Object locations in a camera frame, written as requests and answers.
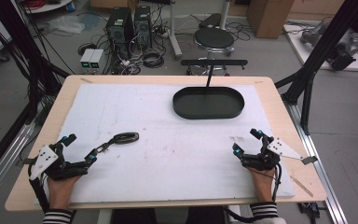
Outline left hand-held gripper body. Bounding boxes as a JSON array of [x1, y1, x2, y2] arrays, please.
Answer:
[[27, 141, 90, 182]]

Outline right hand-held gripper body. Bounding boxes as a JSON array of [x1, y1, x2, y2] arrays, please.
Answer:
[[241, 136, 319, 172]]

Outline black oval tray stand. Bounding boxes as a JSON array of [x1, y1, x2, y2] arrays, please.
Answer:
[[172, 59, 249, 120]]

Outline person's left hand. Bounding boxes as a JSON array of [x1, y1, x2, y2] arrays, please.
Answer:
[[46, 174, 82, 211]]

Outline person's right hand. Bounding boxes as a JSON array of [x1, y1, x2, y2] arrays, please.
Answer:
[[247, 166, 277, 204]]

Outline light wooden table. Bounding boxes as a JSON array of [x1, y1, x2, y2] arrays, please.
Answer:
[[5, 74, 328, 213]]

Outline thin metal strip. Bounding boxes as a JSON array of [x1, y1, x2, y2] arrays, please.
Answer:
[[289, 175, 314, 198]]

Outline white foam mat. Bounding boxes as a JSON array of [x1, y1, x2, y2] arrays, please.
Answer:
[[34, 83, 296, 205]]

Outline white power supply box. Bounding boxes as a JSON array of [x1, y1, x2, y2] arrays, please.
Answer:
[[89, 49, 104, 71], [79, 48, 95, 70]]

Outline person's legs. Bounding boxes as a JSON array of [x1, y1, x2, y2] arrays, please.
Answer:
[[111, 206, 227, 224]]

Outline black round stool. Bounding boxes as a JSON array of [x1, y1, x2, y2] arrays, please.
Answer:
[[193, 27, 236, 58]]

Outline grey robot part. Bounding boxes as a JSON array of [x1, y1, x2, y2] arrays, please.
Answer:
[[299, 21, 329, 45]]

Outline clear plastic bag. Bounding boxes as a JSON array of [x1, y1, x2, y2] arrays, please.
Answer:
[[47, 15, 87, 35]]

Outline brown cardboard box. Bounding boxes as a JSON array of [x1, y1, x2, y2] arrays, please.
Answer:
[[245, 0, 296, 40]]

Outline dark robot part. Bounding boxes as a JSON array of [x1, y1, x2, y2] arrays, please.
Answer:
[[326, 31, 358, 72]]

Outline black computer tower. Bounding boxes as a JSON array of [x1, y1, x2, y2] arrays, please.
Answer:
[[133, 5, 153, 50], [105, 7, 135, 60]]

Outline white stand leg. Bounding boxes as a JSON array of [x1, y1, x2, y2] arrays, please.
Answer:
[[167, 0, 184, 61]]

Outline white round table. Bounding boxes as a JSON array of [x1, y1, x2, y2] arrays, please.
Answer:
[[21, 0, 74, 14]]

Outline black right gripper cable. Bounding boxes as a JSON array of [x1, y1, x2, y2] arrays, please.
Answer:
[[223, 162, 283, 224]]

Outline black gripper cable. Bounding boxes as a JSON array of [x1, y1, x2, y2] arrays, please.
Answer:
[[27, 164, 51, 214], [223, 162, 283, 224]]

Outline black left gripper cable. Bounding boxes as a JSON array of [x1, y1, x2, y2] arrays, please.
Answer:
[[27, 164, 51, 214]]

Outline aluminium floor rail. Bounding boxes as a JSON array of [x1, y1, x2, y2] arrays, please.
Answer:
[[0, 122, 36, 203], [285, 102, 349, 224]]

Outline black metal frame post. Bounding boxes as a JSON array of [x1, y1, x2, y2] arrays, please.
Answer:
[[0, 0, 71, 124], [274, 0, 358, 136]]

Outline coiled black cable bundle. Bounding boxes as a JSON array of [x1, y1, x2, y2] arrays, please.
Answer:
[[141, 49, 166, 69]]

